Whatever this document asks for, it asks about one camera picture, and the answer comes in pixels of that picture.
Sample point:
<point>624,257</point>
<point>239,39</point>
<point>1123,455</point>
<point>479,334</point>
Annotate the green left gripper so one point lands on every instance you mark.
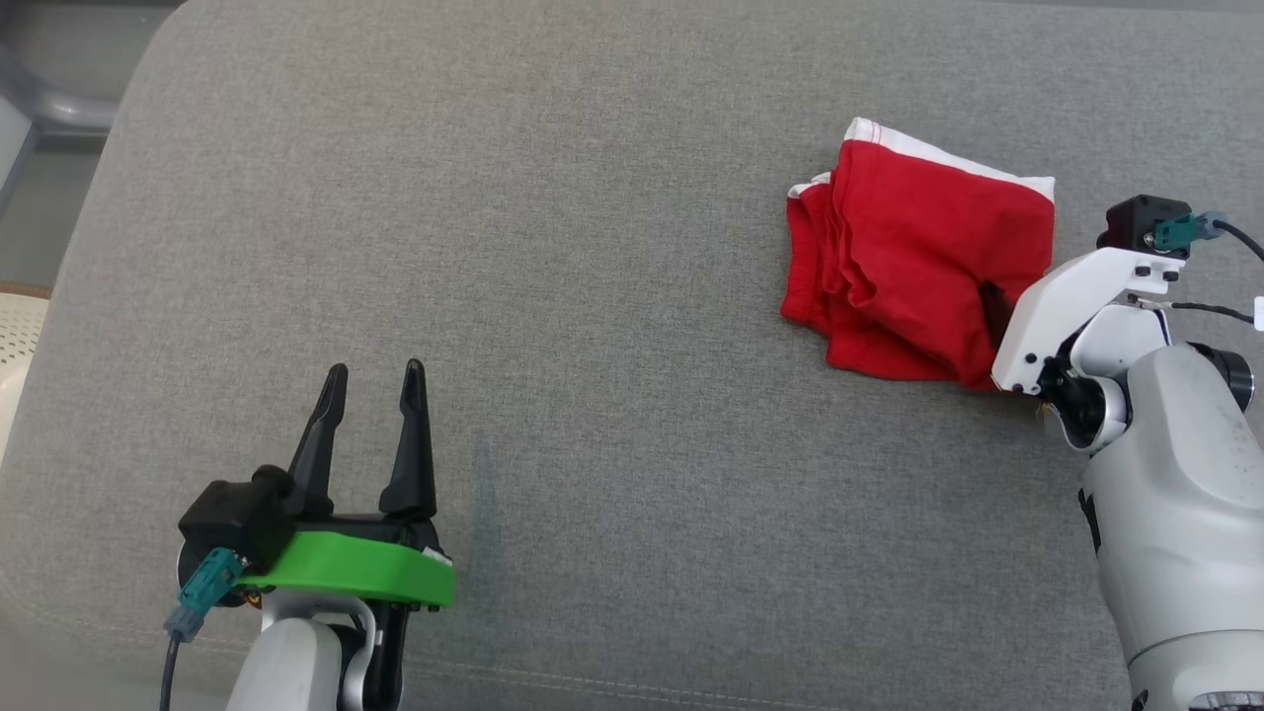
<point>355,568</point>

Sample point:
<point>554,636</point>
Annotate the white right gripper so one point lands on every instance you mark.
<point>1066,296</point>

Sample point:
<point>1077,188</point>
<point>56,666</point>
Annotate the red shorts white stripe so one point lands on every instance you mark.
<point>938,247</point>

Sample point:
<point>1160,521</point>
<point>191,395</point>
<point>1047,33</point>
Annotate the cream perforated laundry basket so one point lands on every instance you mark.
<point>20,365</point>

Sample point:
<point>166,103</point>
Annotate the grey partition foot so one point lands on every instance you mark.
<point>69,111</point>

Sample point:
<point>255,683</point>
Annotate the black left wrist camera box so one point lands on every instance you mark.
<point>232,513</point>

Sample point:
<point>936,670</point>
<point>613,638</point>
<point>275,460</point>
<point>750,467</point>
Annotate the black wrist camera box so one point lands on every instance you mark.
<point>232,513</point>
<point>1136,222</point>

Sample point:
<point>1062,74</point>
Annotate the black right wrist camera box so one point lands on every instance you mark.
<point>1136,222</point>

